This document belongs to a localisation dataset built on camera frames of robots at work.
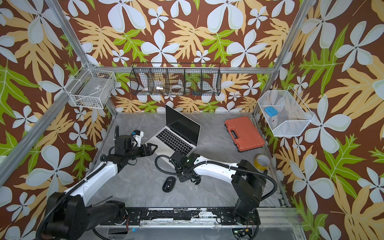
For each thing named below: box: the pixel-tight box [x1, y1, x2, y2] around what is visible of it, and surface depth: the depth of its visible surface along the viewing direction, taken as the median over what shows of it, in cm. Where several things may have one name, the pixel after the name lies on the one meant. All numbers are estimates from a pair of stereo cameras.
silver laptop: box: [146, 104, 202, 159], surface depth 105 cm
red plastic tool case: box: [224, 116, 266, 152], surface depth 103 cm
